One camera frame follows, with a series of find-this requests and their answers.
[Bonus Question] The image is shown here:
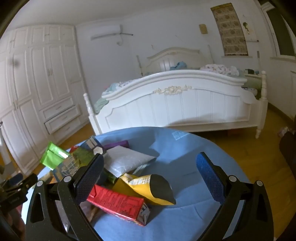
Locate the window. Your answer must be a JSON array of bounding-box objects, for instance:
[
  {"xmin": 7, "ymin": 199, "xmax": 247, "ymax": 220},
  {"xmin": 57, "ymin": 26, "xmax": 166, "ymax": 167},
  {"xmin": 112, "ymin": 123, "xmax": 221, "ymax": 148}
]
[{"xmin": 264, "ymin": 0, "xmax": 296, "ymax": 58}]

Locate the green foil packet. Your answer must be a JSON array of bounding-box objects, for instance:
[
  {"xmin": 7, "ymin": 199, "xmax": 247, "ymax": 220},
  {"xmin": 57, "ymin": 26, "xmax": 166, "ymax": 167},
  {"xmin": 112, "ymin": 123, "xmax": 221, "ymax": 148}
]
[{"xmin": 40, "ymin": 141, "xmax": 70, "ymax": 169}]

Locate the purple packet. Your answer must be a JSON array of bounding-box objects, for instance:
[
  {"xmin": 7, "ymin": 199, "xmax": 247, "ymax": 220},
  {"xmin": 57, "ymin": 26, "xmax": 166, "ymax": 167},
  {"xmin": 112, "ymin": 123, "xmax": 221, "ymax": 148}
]
[{"xmin": 103, "ymin": 140, "xmax": 129, "ymax": 150}]

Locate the light blue blanket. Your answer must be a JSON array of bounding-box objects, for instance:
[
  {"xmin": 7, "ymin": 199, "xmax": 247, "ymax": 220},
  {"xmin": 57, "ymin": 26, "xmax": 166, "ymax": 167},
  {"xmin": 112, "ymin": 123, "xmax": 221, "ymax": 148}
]
[{"xmin": 102, "ymin": 79, "xmax": 141, "ymax": 98}]

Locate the green cloth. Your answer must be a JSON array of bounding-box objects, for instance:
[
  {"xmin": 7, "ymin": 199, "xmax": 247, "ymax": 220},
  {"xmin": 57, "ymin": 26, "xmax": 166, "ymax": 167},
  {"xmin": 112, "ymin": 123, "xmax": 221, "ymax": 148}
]
[{"xmin": 94, "ymin": 96, "xmax": 110, "ymax": 114}]

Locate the blue tablecloth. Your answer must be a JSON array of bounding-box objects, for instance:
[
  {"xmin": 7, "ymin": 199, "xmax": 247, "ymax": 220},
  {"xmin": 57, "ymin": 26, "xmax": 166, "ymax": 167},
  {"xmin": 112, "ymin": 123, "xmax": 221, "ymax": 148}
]
[{"xmin": 37, "ymin": 126, "xmax": 250, "ymax": 241}]

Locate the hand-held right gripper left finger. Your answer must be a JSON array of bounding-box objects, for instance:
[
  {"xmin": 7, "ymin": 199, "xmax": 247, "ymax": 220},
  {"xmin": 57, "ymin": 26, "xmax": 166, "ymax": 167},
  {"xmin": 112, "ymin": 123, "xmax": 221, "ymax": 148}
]
[{"xmin": 25, "ymin": 153, "xmax": 104, "ymax": 241}]

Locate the blue soft toy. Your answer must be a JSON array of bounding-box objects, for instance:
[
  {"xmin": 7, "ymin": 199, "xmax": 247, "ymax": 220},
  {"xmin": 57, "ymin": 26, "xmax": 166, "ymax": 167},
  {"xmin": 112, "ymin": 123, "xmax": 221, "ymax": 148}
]
[{"xmin": 170, "ymin": 61, "xmax": 188, "ymax": 71}]

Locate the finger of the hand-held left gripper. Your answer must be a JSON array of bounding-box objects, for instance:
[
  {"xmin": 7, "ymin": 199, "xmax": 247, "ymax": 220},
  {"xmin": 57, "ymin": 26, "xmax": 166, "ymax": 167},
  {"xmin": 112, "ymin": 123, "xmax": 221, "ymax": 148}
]
[{"xmin": 5, "ymin": 173, "xmax": 38, "ymax": 194}]

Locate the yellow snack packet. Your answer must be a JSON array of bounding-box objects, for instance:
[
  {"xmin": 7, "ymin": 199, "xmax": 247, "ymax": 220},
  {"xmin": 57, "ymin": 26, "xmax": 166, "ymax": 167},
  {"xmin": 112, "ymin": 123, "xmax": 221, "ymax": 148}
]
[{"xmin": 112, "ymin": 173, "xmax": 176, "ymax": 206}]

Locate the white wooden bed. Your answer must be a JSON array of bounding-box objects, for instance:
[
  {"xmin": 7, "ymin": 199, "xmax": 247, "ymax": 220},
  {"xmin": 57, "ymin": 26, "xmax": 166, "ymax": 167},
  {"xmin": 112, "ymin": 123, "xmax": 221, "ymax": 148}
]
[{"xmin": 84, "ymin": 47, "xmax": 269, "ymax": 139}]

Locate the patterned window curtain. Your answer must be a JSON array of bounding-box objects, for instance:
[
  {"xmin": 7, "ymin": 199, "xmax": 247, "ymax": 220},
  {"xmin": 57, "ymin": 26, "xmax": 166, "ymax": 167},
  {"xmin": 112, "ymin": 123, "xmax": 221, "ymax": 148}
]
[{"xmin": 210, "ymin": 3, "xmax": 249, "ymax": 56}]

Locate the white wardrobe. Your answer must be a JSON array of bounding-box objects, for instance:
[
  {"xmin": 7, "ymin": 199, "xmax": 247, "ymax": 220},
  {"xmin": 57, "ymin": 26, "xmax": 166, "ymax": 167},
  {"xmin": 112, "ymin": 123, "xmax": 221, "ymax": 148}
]
[{"xmin": 0, "ymin": 24, "xmax": 89, "ymax": 172}]

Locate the floral quilt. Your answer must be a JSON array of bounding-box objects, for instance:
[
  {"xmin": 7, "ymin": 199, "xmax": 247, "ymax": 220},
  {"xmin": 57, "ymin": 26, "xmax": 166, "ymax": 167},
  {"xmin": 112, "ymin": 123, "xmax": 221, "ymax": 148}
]
[{"xmin": 200, "ymin": 64, "xmax": 240, "ymax": 76}]

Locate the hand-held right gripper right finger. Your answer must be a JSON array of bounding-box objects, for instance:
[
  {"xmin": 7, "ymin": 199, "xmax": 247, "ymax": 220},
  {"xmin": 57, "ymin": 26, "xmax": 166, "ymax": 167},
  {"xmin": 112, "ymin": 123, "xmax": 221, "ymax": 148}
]
[{"xmin": 196, "ymin": 152, "xmax": 274, "ymax": 241}]

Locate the red drink carton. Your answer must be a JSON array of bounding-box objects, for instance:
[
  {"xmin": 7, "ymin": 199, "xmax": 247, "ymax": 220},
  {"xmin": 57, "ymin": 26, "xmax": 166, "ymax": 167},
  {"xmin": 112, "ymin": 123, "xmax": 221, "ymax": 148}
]
[{"xmin": 87, "ymin": 184, "xmax": 152, "ymax": 226}]

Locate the white plastic pouch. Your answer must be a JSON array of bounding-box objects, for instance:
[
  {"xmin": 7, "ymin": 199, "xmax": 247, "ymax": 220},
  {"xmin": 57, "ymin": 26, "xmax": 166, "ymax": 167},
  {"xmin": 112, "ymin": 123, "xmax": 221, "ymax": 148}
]
[{"xmin": 104, "ymin": 147, "xmax": 156, "ymax": 178}]

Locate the small green wrapper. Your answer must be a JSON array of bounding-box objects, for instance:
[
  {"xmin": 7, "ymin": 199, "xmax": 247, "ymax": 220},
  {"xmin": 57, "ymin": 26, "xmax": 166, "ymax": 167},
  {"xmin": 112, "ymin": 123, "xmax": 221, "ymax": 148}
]
[{"xmin": 102, "ymin": 169, "xmax": 118, "ymax": 186}]

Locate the blue green drink carton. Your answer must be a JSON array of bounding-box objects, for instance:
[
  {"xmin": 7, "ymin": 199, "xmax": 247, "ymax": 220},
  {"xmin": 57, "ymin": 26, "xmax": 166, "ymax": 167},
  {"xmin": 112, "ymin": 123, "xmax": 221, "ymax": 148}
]
[{"xmin": 52, "ymin": 137, "xmax": 107, "ymax": 180}]

